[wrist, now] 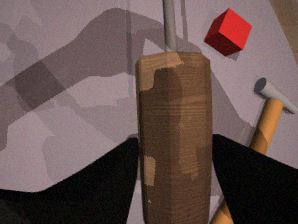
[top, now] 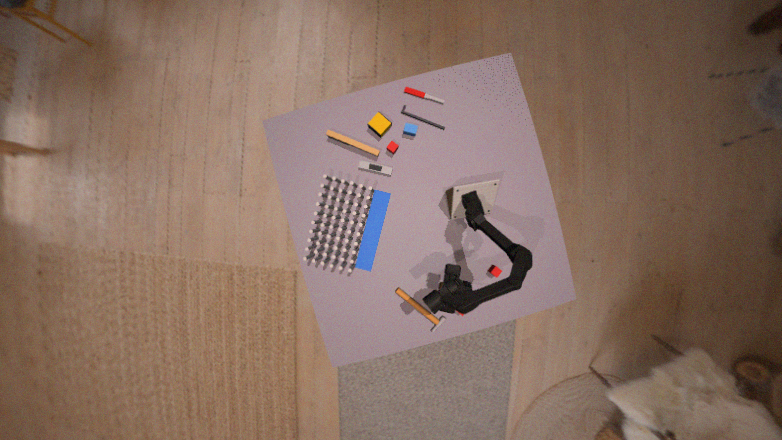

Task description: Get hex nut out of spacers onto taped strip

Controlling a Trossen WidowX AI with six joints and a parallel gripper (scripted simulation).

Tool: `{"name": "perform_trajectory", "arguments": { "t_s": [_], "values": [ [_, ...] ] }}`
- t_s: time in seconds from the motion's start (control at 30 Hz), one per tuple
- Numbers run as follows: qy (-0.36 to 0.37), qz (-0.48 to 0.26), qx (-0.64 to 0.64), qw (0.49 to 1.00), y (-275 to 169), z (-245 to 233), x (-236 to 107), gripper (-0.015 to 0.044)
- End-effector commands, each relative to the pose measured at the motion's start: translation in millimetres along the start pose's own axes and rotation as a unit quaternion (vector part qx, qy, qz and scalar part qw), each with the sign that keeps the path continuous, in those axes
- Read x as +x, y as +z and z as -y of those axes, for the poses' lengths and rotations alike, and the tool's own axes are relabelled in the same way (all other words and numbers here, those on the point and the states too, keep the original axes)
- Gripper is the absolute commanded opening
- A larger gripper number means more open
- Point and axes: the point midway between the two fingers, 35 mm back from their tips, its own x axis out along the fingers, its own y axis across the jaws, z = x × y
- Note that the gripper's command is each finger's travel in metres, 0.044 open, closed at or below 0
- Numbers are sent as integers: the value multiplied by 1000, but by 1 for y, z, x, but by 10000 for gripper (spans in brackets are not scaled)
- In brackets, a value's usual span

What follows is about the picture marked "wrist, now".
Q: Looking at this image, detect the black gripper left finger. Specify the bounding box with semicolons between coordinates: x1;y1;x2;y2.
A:
0;137;138;224

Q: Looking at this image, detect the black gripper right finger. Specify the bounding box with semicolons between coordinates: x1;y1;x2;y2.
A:
212;133;298;224

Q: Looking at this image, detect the red cube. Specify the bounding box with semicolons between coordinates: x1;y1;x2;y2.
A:
204;8;253;56

